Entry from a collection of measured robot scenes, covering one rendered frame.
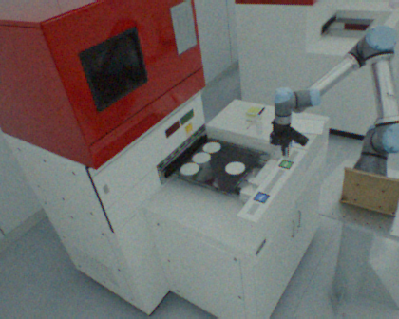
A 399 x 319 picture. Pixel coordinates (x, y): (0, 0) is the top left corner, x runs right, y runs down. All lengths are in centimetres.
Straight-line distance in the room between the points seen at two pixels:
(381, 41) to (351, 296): 145
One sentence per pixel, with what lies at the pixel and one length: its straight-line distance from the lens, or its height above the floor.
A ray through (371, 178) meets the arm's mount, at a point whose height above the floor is 100.
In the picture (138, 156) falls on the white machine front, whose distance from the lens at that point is 173.
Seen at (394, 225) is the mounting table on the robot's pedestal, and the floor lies 82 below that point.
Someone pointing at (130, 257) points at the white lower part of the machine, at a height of 60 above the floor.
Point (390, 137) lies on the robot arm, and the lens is 164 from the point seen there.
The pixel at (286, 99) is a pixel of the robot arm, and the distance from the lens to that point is 155.
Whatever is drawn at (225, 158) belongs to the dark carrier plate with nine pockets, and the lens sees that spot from 194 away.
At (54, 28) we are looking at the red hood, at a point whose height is 178.
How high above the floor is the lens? 205
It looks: 36 degrees down
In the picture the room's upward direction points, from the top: 10 degrees counter-clockwise
